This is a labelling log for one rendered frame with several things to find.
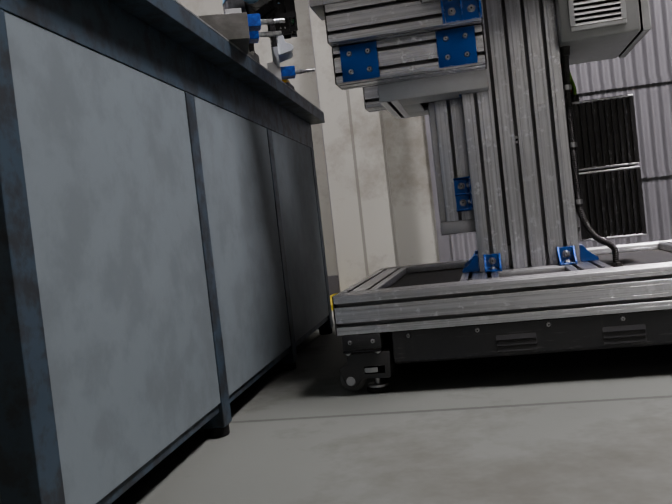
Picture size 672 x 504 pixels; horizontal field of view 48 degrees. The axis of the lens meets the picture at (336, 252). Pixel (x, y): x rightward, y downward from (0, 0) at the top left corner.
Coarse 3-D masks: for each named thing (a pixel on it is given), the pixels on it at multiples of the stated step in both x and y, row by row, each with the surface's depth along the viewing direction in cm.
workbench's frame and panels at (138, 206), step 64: (0, 0) 86; (64, 0) 101; (128, 0) 116; (0, 64) 84; (64, 64) 99; (128, 64) 119; (192, 64) 150; (256, 64) 182; (0, 128) 83; (64, 128) 97; (128, 128) 117; (192, 128) 146; (256, 128) 196; (0, 192) 82; (64, 192) 96; (128, 192) 115; (192, 192) 143; (256, 192) 189; (0, 256) 83; (64, 256) 94; (128, 256) 112; (192, 256) 139; (256, 256) 183; (320, 256) 267; (0, 320) 83; (64, 320) 93; (128, 320) 110; (192, 320) 136; (256, 320) 177; (320, 320) 255; (0, 384) 84; (64, 384) 91; (128, 384) 108; (192, 384) 133; (0, 448) 84; (64, 448) 90; (128, 448) 106
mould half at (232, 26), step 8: (200, 16) 159; (208, 16) 159; (216, 16) 159; (224, 16) 159; (232, 16) 160; (240, 16) 160; (208, 24) 159; (216, 24) 159; (224, 24) 159; (232, 24) 160; (240, 24) 160; (224, 32) 159; (232, 32) 160; (240, 32) 160; (248, 32) 160; (232, 40) 160; (240, 40) 161; (248, 40) 162; (240, 48) 168; (248, 48) 169
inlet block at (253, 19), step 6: (228, 12) 165; (234, 12) 165; (240, 12) 166; (252, 18) 166; (258, 18) 166; (276, 18) 169; (282, 18) 169; (252, 24) 166; (258, 24) 166; (264, 24) 169; (252, 30) 170; (258, 30) 170
